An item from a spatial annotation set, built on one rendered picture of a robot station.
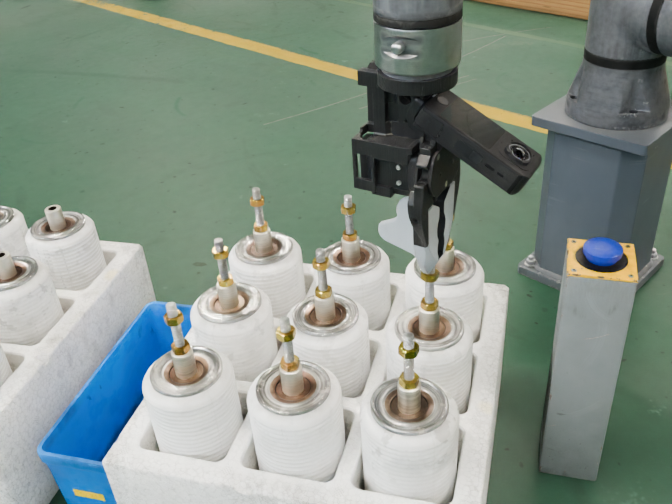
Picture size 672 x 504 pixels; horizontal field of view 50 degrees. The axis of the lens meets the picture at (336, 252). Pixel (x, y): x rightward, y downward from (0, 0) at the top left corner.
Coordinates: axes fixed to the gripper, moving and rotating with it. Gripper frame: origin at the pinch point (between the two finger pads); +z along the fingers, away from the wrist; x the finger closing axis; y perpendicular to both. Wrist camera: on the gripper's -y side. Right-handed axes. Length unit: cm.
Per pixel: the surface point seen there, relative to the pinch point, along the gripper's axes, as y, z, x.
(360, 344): 7.4, 11.2, 3.7
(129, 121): 122, 34, -73
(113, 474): 25.0, 18.0, 26.5
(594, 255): -13.6, 1.5, -9.7
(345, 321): 9.3, 8.9, 3.3
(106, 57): 170, 34, -112
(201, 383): 17.8, 9.0, 18.3
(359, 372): 7.5, 15.2, 4.0
